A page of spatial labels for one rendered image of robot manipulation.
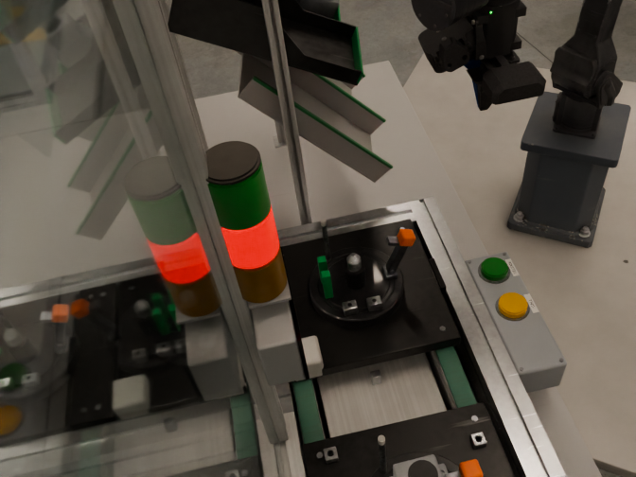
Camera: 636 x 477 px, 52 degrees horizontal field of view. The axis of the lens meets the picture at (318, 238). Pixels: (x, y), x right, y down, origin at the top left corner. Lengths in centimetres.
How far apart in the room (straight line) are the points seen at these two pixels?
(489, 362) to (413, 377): 11
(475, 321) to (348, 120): 44
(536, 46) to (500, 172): 207
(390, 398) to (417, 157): 58
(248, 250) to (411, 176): 79
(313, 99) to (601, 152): 47
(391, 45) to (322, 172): 207
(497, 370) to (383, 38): 265
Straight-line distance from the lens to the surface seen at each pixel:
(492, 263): 101
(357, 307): 91
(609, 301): 115
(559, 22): 356
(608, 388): 105
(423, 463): 70
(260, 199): 52
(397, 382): 95
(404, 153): 136
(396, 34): 344
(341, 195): 127
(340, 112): 116
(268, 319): 62
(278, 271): 59
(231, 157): 52
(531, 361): 93
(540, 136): 110
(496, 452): 85
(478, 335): 94
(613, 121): 115
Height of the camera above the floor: 174
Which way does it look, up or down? 47 degrees down
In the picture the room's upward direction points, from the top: 9 degrees counter-clockwise
